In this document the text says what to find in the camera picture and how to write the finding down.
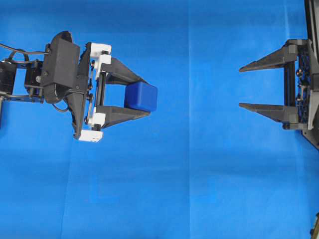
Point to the blue block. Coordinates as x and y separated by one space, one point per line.
141 96

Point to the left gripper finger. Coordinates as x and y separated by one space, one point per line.
115 115
119 73

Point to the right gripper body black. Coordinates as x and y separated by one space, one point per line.
302 91

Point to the blue table cloth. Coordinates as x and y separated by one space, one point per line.
200 166

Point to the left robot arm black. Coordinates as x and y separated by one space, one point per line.
20 81

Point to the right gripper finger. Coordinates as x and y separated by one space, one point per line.
283 114
277 59

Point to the left wrist camera housing black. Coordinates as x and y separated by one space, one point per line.
59 67

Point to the left gripper body white-black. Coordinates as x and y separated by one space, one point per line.
89 115

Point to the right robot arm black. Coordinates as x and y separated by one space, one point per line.
312 19

